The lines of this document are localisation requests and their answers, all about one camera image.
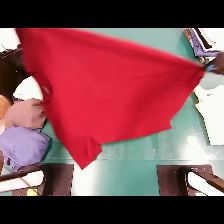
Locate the patterned garment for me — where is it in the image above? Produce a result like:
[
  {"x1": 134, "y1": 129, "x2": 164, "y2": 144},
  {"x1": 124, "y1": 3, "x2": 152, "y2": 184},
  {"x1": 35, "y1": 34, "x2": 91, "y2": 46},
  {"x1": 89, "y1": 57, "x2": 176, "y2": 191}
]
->
[{"x1": 183, "y1": 28, "x2": 209, "y2": 64}]

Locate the white garment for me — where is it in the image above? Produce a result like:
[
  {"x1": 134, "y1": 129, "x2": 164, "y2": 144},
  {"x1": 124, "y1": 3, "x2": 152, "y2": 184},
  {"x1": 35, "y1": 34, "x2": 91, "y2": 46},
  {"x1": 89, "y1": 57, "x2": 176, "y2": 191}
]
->
[
  {"x1": 198, "y1": 28, "x2": 224, "y2": 52},
  {"x1": 194, "y1": 73, "x2": 224, "y2": 146},
  {"x1": 12, "y1": 75, "x2": 45, "y2": 102}
]

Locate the mauve garment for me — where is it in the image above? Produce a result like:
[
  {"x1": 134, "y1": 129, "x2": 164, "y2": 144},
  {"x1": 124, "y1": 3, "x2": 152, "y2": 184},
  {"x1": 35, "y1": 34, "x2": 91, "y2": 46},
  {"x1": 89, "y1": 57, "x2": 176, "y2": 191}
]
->
[{"x1": 4, "y1": 98, "x2": 48, "y2": 130}]

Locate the orange-brown garment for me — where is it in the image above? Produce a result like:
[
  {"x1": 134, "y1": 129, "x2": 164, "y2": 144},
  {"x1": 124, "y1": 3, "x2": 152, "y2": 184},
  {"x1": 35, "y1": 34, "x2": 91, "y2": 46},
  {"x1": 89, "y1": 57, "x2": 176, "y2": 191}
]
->
[{"x1": 0, "y1": 94, "x2": 13, "y2": 122}]

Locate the red T-shirt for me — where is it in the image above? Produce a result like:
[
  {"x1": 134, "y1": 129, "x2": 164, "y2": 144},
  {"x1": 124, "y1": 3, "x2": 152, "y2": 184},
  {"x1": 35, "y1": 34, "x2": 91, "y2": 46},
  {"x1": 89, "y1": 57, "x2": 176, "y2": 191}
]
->
[{"x1": 15, "y1": 28, "x2": 205, "y2": 170}]

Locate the purple garment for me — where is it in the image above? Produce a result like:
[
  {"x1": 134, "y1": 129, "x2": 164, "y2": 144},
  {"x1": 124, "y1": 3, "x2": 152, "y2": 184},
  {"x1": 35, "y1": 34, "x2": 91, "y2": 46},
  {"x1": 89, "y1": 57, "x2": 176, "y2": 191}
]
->
[
  {"x1": 192, "y1": 31, "x2": 223, "y2": 58},
  {"x1": 0, "y1": 125, "x2": 51, "y2": 172}
]

